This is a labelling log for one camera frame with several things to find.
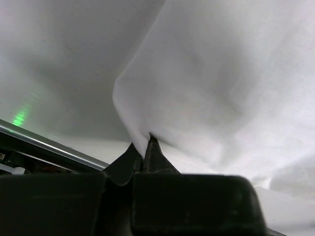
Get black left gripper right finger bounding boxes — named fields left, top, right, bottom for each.
left=143, top=133, right=180, bottom=174

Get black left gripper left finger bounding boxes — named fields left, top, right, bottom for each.
left=103, top=143, right=143, bottom=186

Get white red print t shirt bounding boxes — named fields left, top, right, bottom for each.
left=113, top=0, right=315, bottom=236

